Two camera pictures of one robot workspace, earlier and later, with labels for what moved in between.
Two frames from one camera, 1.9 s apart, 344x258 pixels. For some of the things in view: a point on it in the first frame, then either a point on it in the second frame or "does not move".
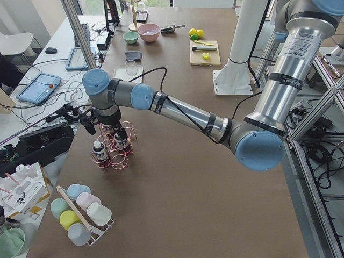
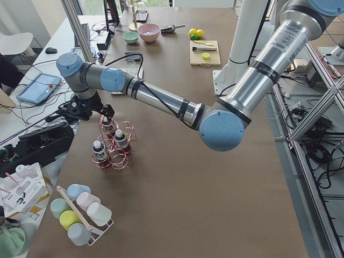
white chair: (16, 44) does not move
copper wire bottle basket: (113, 151) does not move
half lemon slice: (206, 56) does not move
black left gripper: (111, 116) to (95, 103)
